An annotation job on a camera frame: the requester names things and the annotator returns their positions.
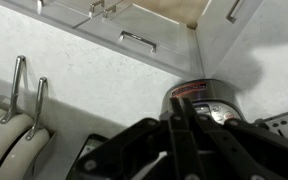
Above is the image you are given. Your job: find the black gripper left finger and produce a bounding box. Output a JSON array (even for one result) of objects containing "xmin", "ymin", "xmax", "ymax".
[{"xmin": 67, "ymin": 97, "xmax": 198, "ymax": 180}]

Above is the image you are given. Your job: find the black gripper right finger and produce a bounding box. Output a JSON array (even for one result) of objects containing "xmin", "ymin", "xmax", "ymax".
[{"xmin": 182, "ymin": 97, "xmax": 288, "ymax": 180}]

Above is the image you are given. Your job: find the silver cooking pot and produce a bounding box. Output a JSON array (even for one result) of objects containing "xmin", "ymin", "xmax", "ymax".
[{"xmin": 159, "ymin": 78, "xmax": 247, "ymax": 126}]

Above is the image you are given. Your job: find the dark glass bottle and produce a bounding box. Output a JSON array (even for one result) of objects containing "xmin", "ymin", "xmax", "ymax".
[{"xmin": 66, "ymin": 133, "xmax": 109, "ymax": 180}]

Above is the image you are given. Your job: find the grey metal pan rack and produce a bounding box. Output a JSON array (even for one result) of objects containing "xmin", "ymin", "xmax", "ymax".
[{"xmin": 22, "ymin": 128, "xmax": 58, "ymax": 180}]

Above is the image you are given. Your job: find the white cabinet drawer front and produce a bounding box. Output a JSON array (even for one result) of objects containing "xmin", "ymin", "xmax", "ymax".
[
  {"xmin": 76, "ymin": 18, "xmax": 200, "ymax": 79},
  {"xmin": 0, "ymin": 0, "xmax": 85, "ymax": 31},
  {"xmin": 197, "ymin": 0, "xmax": 265, "ymax": 79}
]

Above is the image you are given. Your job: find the large cream frying pan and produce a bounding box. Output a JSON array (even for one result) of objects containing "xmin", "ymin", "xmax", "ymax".
[{"xmin": 0, "ymin": 76, "xmax": 52, "ymax": 180}]

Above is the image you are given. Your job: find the silver bar drawer handle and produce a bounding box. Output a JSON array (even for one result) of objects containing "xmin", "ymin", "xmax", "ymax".
[
  {"xmin": 118, "ymin": 30, "xmax": 158, "ymax": 54},
  {"xmin": 225, "ymin": 0, "xmax": 246, "ymax": 25},
  {"xmin": 36, "ymin": 0, "xmax": 46, "ymax": 15}
]

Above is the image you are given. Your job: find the silver bar door handle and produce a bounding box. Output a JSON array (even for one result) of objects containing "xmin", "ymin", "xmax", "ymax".
[
  {"xmin": 88, "ymin": 0, "xmax": 106, "ymax": 18},
  {"xmin": 102, "ymin": 3, "xmax": 118, "ymax": 20}
]

